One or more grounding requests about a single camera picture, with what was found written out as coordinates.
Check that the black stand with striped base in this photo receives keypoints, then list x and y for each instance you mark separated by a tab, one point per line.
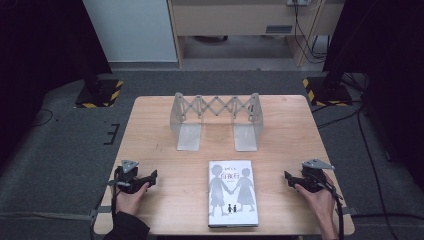
100	93
328	91

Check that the person's left hand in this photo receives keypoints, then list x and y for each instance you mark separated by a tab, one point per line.
130	201

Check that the grey expandable metal book rack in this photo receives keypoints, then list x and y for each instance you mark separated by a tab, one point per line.
216	118

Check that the white panel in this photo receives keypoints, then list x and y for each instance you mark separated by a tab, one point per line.
130	30

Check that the grey table clamp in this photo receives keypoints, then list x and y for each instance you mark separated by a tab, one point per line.
350	210
100	211

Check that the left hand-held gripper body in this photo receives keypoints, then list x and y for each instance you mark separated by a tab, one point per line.
128	181

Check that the white book with grey figures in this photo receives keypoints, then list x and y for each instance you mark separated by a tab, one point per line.
232	193

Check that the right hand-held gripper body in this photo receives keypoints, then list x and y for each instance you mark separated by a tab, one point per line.
313	176

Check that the white power strip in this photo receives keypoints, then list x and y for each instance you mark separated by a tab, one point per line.
297	2

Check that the person's right hand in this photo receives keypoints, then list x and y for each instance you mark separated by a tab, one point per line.
318	203

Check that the black curtain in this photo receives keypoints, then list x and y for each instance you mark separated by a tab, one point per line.
36	50
390	50

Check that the light wooden cabinet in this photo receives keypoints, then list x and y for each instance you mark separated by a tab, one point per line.
230	18

